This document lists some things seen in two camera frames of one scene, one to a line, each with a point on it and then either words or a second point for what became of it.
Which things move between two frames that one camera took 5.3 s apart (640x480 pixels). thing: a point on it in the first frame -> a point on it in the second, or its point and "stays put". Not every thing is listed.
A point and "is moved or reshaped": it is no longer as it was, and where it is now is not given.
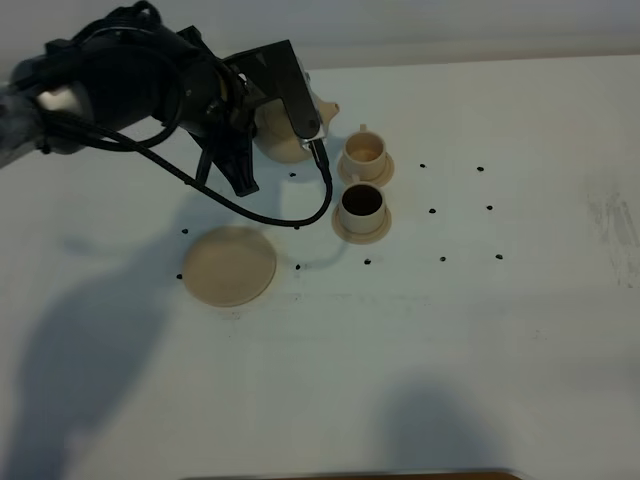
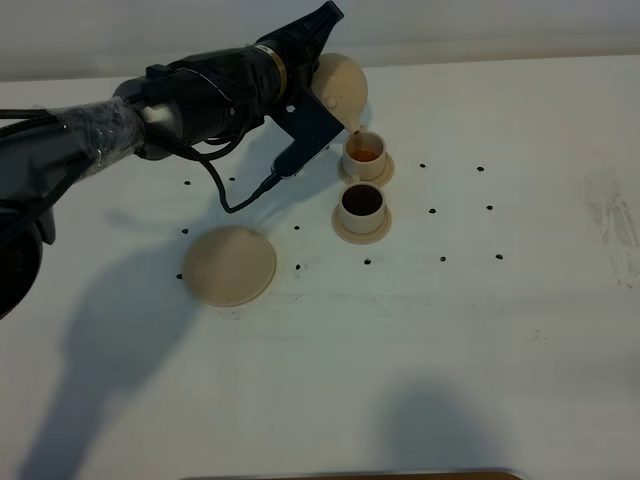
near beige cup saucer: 361,238 stays put
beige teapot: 274,133 is moved or reshaped
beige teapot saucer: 229,266 stays put
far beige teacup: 364,154 stays put
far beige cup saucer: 382,180 stays put
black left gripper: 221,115 -> 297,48
